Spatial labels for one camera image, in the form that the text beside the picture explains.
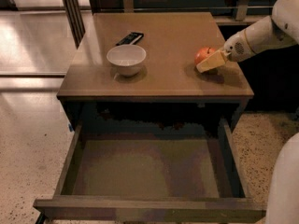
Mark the brown drawer cabinet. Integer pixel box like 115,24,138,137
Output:
58,12,253,127

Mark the red apple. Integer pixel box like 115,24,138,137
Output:
194,47,216,64

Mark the white ceramic bowl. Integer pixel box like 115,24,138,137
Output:
107,44,147,77

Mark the open top drawer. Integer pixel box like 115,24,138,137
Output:
34,120,265,224

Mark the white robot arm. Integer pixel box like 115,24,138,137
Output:
195,0,299,224

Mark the black snack bar wrapper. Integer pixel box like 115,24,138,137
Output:
117,32,144,46

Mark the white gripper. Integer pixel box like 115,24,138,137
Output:
195,30,254,73

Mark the dark metal post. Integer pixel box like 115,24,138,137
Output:
63,0,85,48

